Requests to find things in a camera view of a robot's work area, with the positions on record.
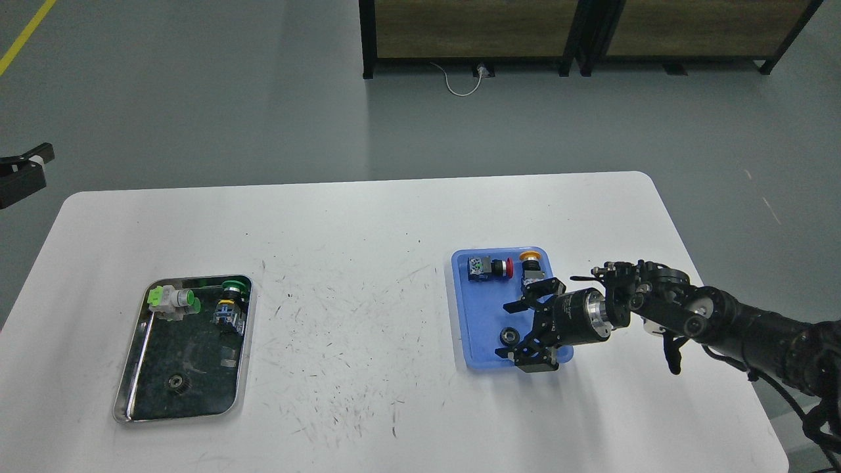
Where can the light green push button switch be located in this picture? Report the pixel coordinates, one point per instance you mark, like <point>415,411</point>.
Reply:
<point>172,304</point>

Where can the silver metal tray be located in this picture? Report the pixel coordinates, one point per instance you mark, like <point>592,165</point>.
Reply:
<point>215,360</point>

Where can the dark green push button switch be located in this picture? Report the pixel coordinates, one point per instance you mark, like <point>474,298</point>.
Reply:
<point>231,308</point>

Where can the yellow push button switch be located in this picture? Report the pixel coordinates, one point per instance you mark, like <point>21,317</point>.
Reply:
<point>532,268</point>

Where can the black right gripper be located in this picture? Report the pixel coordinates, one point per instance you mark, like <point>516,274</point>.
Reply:
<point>579,318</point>

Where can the black gear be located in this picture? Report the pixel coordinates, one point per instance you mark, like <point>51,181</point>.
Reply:
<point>509,337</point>
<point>178,383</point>

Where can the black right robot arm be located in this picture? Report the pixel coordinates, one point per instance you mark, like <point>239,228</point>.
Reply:
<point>800,360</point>

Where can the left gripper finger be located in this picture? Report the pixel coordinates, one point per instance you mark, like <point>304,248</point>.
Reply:
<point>24,174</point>

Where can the red push button switch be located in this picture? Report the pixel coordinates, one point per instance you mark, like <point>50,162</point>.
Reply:
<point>482,269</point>

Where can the wooden cabinet black frame left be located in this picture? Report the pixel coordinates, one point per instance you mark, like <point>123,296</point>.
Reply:
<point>476,33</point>

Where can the blue plastic tray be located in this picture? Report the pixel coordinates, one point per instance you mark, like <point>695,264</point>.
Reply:
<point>480,303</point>

